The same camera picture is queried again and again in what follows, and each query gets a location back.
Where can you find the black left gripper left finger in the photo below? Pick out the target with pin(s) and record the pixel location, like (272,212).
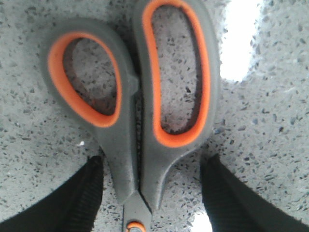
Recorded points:
(70,208)

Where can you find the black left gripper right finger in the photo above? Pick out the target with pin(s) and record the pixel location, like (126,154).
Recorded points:
(233,207)

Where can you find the grey orange handled scissors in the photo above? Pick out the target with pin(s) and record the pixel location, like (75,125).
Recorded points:
(140,153)

